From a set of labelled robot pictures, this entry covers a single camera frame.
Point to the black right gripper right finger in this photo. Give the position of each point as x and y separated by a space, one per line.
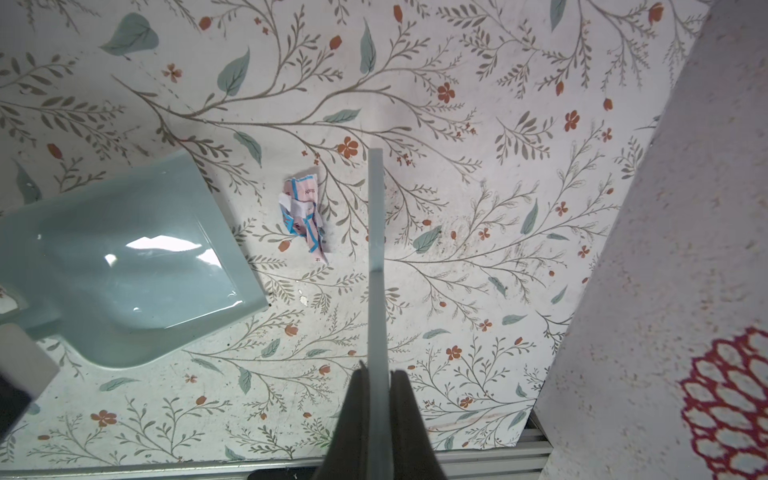
413 455

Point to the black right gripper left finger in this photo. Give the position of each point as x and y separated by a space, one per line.
347 455

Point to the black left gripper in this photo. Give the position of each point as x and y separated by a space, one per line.
26 371

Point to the white bristle hand brush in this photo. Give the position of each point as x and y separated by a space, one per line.
380 457

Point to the grey-green plastic dustpan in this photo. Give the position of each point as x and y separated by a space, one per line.
130 269

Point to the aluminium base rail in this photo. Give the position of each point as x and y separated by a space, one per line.
526 460

